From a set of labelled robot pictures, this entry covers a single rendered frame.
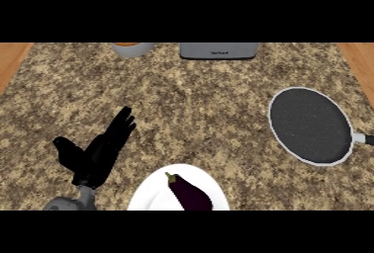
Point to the dark purple eggplant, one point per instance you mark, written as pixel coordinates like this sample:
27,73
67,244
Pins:
189,195

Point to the dark frying pan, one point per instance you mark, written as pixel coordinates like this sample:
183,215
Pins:
309,125

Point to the grey toaster appliance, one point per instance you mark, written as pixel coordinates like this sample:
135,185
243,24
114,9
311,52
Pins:
217,50

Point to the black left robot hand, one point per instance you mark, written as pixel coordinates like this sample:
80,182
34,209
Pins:
99,152

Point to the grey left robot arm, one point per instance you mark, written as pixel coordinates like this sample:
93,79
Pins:
77,200

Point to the grey cup with orange contents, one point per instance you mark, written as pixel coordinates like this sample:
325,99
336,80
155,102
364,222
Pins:
132,48

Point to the white round plate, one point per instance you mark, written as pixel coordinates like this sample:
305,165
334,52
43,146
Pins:
155,194

